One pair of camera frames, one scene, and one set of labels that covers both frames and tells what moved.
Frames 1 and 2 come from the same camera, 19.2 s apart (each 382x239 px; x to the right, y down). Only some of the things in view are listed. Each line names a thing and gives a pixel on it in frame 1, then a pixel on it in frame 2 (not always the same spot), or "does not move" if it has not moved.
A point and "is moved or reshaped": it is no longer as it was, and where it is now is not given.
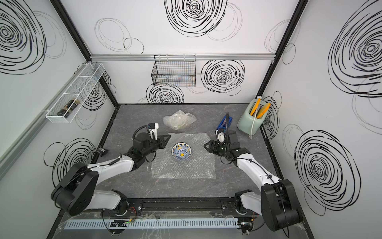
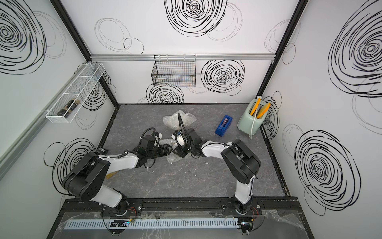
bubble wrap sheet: x=184 y=157 is moved or reshaped
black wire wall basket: x=178 y=70 does not move
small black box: x=102 y=151 does not move
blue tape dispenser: x=223 y=123 does not move
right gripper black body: x=222 y=149 -> x=190 y=148
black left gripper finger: x=163 y=140 -> x=164 y=150
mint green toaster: x=245 y=123 does not move
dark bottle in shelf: x=68 y=108 does not move
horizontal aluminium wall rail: x=184 y=57 does not move
